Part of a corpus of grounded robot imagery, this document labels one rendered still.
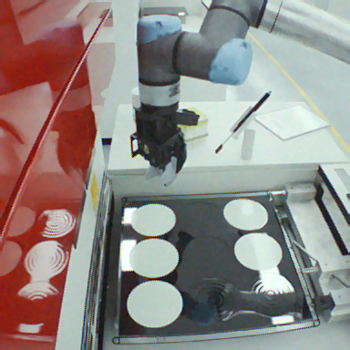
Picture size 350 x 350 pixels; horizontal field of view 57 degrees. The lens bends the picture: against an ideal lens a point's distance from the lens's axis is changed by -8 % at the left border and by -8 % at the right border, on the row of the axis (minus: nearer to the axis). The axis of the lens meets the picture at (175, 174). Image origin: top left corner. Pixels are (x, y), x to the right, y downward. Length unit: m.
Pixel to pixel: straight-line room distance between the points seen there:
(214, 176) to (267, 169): 0.13
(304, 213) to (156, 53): 0.53
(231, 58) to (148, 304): 0.44
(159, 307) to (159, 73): 0.41
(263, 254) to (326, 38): 0.43
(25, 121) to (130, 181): 0.65
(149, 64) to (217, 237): 0.38
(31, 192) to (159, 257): 0.52
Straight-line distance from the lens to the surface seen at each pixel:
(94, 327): 0.58
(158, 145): 0.62
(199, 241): 0.73
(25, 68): 0.21
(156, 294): 0.65
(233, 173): 0.85
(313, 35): 0.60
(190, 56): 0.54
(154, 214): 0.79
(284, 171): 0.89
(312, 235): 0.83
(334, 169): 0.91
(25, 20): 0.21
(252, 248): 0.74
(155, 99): 0.60
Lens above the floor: 1.45
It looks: 38 degrees down
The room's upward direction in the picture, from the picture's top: straight up
